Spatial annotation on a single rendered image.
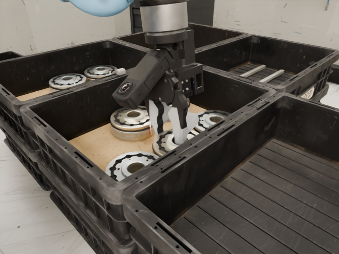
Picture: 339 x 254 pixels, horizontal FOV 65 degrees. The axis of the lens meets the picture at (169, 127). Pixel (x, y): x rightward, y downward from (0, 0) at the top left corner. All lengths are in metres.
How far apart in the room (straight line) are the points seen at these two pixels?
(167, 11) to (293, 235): 0.37
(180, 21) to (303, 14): 3.43
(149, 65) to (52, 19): 3.54
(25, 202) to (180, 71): 0.44
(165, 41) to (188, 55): 0.07
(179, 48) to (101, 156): 0.25
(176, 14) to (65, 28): 3.65
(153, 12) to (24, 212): 0.48
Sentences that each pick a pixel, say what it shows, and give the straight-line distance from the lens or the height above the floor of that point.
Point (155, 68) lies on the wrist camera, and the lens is 0.43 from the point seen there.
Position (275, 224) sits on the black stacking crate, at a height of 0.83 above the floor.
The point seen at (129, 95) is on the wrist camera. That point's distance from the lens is 0.41.
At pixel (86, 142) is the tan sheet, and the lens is 0.58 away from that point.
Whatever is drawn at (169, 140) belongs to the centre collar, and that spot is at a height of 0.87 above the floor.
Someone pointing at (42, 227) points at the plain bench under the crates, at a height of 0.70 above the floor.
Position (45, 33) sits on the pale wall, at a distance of 3.92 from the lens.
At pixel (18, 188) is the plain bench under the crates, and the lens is 0.73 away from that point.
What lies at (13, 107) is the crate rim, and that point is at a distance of 0.57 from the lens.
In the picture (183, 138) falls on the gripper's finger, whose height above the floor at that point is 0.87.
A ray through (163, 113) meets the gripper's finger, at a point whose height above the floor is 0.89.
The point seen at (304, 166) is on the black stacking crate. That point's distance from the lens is 0.56.
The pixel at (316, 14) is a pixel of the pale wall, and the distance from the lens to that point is 3.80.
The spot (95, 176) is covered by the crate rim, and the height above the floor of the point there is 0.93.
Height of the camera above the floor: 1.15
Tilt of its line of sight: 32 degrees down
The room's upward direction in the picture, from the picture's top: straight up
